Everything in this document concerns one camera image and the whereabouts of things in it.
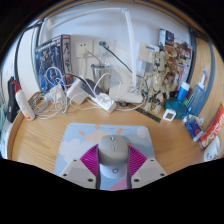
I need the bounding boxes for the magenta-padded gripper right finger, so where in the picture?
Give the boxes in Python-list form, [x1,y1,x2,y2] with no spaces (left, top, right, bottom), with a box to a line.
[126,143,168,189]

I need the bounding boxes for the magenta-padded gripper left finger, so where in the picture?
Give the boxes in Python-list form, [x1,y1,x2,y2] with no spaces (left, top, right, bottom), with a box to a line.
[59,143,101,190]

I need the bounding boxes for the white computer mouse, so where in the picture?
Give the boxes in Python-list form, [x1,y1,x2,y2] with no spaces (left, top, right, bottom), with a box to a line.
[97,134,130,181]

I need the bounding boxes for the pastel cloud print mouse pad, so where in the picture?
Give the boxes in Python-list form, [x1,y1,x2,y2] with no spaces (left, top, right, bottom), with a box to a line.
[53,122,157,192]

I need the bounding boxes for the black ruler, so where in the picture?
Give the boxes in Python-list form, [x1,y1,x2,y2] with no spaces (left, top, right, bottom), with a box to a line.
[119,100,162,124]

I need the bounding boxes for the small white square clock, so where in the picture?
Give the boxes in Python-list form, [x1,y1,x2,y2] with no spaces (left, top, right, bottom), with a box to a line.
[162,108,177,122]

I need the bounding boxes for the teal round container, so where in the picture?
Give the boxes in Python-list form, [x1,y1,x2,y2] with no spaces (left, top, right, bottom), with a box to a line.
[163,97,188,120]

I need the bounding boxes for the white power strip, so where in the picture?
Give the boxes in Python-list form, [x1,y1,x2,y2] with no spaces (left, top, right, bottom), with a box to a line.
[94,92,118,114]

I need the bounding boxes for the red chips can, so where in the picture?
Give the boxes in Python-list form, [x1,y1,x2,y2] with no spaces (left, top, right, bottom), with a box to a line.
[198,103,224,150]

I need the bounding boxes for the white desk lamp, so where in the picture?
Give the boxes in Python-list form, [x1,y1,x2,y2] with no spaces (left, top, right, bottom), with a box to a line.
[49,7,144,104]

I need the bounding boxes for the teal blanket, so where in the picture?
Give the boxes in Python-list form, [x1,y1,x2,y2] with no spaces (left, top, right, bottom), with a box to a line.
[0,103,11,159]

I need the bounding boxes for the white red-capped pump bottle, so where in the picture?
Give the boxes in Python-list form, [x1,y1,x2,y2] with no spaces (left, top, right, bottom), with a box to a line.
[12,79,36,122]

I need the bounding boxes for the blue spray bottle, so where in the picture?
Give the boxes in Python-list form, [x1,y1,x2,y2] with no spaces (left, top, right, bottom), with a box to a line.
[185,69,208,118]

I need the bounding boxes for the beige robot figure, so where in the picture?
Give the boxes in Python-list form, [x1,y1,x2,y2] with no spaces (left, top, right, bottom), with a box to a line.
[141,49,169,115]

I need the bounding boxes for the black bag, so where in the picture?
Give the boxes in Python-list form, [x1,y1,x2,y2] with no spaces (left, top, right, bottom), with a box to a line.
[6,76,21,124]

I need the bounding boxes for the metal cup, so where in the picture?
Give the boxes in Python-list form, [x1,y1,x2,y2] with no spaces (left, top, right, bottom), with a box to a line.
[90,63,114,94]

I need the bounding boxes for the blue robot print box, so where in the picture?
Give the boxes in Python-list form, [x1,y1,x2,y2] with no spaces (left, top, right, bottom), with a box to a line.
[34,34,75,94]

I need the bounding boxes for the colourful printed box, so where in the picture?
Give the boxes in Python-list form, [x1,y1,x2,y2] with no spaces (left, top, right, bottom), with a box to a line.
[158,28,193,89]

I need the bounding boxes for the white wall socket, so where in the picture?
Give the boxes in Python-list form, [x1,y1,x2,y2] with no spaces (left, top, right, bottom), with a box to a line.
[74,39,94,58]
[93,38,116,56]

